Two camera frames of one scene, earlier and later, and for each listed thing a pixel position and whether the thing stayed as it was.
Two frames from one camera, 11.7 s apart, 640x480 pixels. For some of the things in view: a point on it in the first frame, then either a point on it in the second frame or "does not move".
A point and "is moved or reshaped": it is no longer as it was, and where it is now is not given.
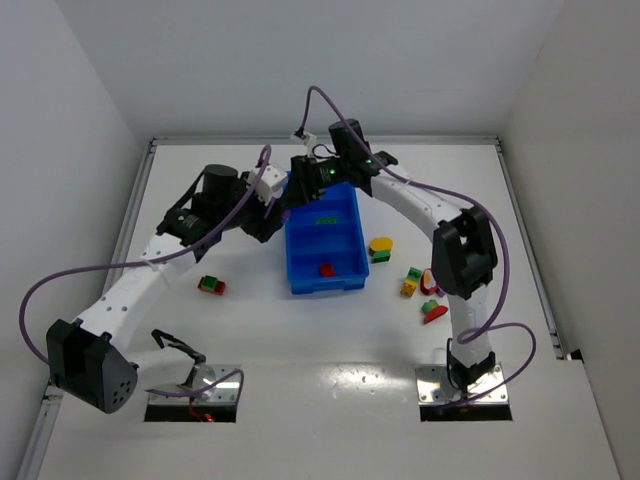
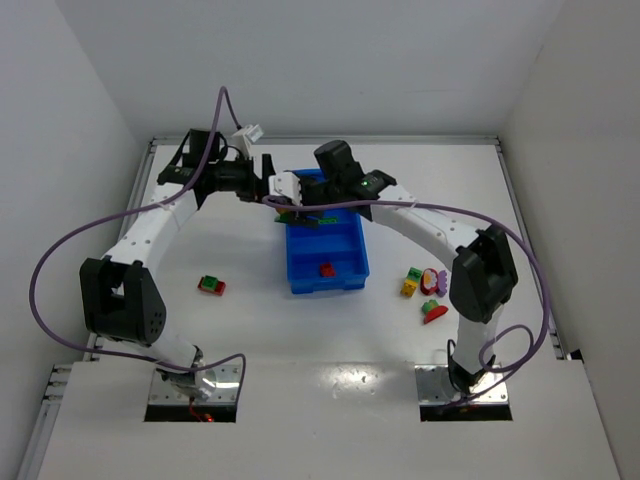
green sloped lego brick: (381, 256) is moved or reshaped
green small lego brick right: (427, 306) does not move
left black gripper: (267, 225) -> (257, 176)
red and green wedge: (435, 313) does not move
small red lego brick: (327, 270) does not move
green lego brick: (327, 220) does not move
